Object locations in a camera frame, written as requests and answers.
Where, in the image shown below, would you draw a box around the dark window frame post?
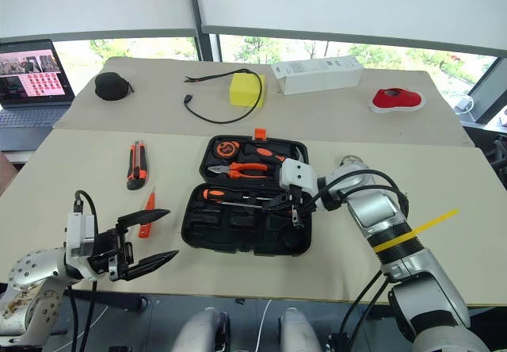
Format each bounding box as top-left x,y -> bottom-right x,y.
185,0 -> 223,64

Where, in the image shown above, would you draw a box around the white charger with cable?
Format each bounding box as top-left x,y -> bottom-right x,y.
454,94 -> 477,114

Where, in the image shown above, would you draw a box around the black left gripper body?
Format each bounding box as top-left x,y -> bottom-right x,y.
87,226 -> 136,283

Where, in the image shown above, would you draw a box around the black plastic tool case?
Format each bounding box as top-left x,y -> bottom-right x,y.
181,128 -> 314,258

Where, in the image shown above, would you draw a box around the silver rounded leg shell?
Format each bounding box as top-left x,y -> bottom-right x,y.
171,307 -> 231,352
278,307 -> 322,352

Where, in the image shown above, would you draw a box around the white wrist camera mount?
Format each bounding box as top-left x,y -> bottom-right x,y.
278,158 -> 320,195
65,211 -> 99,258

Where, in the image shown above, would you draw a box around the orange black utility knife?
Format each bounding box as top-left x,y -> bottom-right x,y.
126,140 -> 149,192

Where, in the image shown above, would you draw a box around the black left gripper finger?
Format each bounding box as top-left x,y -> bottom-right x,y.
126,249 -> 181,281
116,209 -> 172,230

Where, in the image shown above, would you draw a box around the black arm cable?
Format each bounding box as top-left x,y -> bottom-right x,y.
299,168 -> 411,352
66,189 -> 100,352

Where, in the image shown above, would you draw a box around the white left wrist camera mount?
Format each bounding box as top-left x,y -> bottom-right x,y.
65,211 -> 99,258

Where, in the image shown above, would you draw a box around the orange black tape measure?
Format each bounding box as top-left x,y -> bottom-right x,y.
215,139 -> 239,159

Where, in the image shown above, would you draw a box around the black round zip pouch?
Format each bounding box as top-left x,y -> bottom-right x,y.
94,71 -> 135,101

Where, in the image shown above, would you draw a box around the red white shoe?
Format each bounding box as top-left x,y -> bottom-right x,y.
369,86 -> 426,115

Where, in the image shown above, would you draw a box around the yellow tape strip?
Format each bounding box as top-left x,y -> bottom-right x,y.
373,209 -> 461,254

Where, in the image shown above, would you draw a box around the thin white floor cable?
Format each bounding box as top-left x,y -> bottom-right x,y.
256,299 -> 275,352

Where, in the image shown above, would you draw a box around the long orange black screwdriver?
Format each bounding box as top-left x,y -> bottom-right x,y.
202,188 -> 275,210

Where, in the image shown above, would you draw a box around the black usb cable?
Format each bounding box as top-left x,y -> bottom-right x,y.
182,67 -> 266,124

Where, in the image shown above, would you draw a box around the white long carton box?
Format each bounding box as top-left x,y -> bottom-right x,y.
272,55 -> 365,97

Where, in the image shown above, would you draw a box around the stubby orange black screwdriver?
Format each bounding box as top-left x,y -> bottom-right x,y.
242,144 -> 287,163

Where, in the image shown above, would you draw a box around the black chair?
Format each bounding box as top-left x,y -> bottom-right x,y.
463,124 -> 507,191

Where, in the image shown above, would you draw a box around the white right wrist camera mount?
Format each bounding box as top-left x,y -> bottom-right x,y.
278,158 -> 320,195

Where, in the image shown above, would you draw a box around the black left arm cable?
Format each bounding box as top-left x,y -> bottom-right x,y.
66,189 -> 100,352

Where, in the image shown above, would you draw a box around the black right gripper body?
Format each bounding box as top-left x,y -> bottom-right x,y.
288,185 -> 318,230

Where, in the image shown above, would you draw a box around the small orange tester screwdriver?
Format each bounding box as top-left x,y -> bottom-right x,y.
137,188 -> 157,239

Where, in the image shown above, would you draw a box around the yellow cube box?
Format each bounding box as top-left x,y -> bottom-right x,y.
229,71 -> 267,109

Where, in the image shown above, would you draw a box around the silver claw hammer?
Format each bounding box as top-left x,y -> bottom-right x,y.
291,144 -> 310,165

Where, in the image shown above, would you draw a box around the orange handled pliers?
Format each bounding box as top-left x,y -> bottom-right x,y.
207,162 -> 271,180

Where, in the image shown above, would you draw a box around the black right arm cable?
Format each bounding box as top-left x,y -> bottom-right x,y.
299,168 -> 411,352

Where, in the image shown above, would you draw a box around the open grey laptop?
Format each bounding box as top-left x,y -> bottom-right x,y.
0,39 -> 76,151

